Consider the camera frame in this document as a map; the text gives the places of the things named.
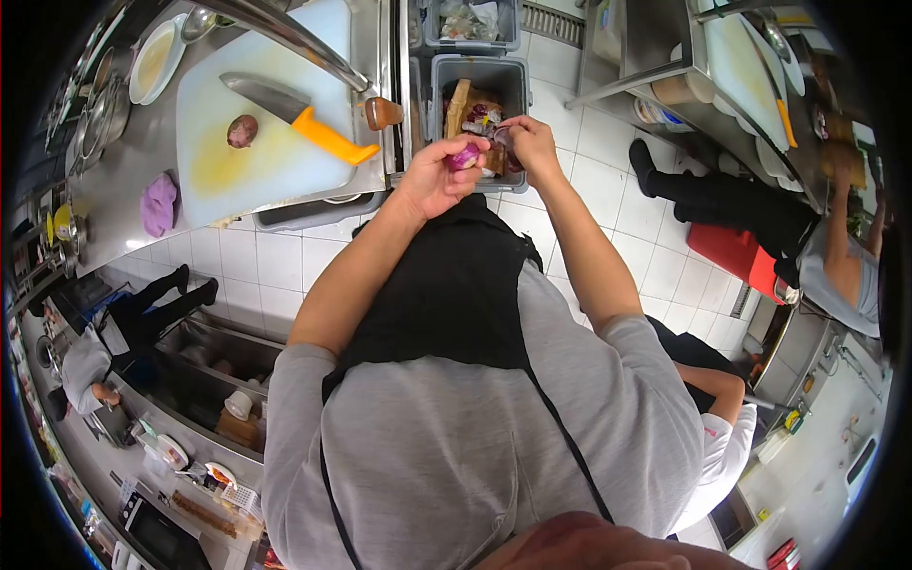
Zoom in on person's right hand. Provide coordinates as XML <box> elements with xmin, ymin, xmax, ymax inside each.
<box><xmin>496</xmin><ymin>115</ymin><xmax>564</xmax><ymax>178</ymax></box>

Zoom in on person's left hand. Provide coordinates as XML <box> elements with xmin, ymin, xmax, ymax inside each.
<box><xmin>392</xmin><ymin>134</ymin><xmax>493</xmax><ymax>222</ymax></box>

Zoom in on person's left thumb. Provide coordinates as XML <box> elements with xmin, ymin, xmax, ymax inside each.
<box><xmin>431</xmin><ymin>134</ymin><xmax>493</xmax><ymax>156</ymax></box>

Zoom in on person's right fingers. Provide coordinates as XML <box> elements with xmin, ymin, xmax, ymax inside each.
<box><xmin>496</xmin><ymin>116</ymin><xmax>534</xmax><ymax>172</ymax></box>

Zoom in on person's left fingers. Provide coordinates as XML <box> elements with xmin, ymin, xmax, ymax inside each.
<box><xmin>452</xmin><ymin>165</ymin><xmax>490</xmax><ymax>195</ymax></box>

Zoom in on peeled red onion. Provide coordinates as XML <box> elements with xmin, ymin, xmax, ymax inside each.
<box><xmin>445</xmin><ymin>142</ymin><xmax>484</xmax><ymax>172</ymax></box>

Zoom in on grey waste bin with scraps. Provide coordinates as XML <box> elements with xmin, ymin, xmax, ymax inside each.
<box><xmin>427</xmin><ymin>54</ymin><xmax>532</xmax><ymax>195</ymax></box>

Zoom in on floor drain grate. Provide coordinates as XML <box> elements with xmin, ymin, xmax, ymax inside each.
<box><xmin>522</xmin><ymin>1</ymin><xmax>587</xmax><ymax>49</ymax></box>

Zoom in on grey bin with plastic waste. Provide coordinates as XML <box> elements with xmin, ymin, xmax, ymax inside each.
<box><xmin>424</xmin><ymin>0</ymin><xmax>523</xmax><ymax>57</ymax></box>

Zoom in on white plastic tub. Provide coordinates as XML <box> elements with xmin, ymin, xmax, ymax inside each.
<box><xmin>634</xmin><ymin>97</ymin><xmax>694</xmax><ymax>134</ymax></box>

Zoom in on grey plastic tray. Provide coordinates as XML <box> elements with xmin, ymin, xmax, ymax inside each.
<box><xmin>251</xmin><ymin>191</ymin><xmax>386</xmax><ymax>233</ymax></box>

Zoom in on white cutting board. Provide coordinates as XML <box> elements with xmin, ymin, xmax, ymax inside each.
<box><xmin>175</xmin><ymin>0</ymin><xmax>387</xmax><ymax>226</ymax></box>
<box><xmin>702</xmin><ymin>13</ymin><xmax>792</xmax><ymax>153</ymax></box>

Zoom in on unpeeled red onion half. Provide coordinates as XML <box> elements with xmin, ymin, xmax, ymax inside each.
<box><xmin>227</xmin><ymin>114</ymin><xmax>259</xmax><ymax>150</ymax></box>

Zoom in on red plastic stool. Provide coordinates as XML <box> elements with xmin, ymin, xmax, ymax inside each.
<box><xmin>687</xmin><ymin>222</ymin><xmax>785</xmax><ymax>306</ymax></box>

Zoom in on person's body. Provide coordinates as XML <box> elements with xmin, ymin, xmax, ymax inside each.
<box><xmin>262</xmin><ymin>194</ymin><xmax>706</xmax><ymax>570</ymax></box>

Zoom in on steel ladle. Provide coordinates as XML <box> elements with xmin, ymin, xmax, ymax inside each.
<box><xmin>180</xmin><ymin>6</ymin><xmax>238</xmax><ymax>45</ymax></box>

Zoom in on purple cloth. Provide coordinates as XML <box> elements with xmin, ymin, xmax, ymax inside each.
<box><xmin>140</xmin><ymin>171</ymin><xmax>179</xmax><ymax>239</ymax></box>

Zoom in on white bowl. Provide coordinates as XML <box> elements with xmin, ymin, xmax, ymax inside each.
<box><xmin>128</xmin><ymin>14</ymin><xmax>188</xmax><ymax>106</ymax></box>

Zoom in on steel sink unit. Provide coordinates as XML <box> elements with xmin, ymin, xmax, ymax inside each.
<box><xmin>153</xmin><ymin>313</ymin><xmax>286</xmax><ymax>460</ymax></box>

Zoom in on stack of steel pots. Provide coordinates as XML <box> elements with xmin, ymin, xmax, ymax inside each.
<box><xmin>67</xmin><ymin>46</ymin><xmax>133</xmax><ymax>172</ymax></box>

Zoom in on black microwave oven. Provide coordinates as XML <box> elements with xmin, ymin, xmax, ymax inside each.
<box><xmin>117</xmin><ymin>492</ymin><xmax>215</xmax><ymax>570</ymax></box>

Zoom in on orange handled chef knife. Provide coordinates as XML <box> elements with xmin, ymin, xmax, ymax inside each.
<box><xmin>737</xmin><ymin>14</ymin><xmax>799</xmax><ymax>149</ymax></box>
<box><xmin>218</xmin><ymin>71</ymin><xmax>381</xmax><ymax>168</ymax></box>

